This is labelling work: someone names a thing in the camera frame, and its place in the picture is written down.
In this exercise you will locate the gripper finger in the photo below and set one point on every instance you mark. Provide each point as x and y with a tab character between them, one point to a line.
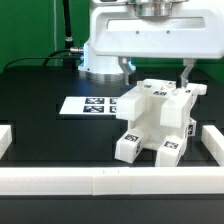
182	80
126	67

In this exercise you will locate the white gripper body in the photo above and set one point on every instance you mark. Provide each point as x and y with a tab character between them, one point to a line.
191	31

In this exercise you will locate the white chair seat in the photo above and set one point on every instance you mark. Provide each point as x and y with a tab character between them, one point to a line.
156	130

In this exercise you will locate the white marker cube front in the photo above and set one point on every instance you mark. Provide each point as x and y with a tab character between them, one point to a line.
192	127

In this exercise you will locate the white chair back frame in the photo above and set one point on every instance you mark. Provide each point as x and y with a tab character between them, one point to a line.
137	100

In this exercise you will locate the white marker base plate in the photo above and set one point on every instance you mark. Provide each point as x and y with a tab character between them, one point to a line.
89	106

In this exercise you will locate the white right wall rail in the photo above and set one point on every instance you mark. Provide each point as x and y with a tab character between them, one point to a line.
214	142

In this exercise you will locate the white front wall rail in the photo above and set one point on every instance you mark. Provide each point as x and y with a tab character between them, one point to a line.
111	181

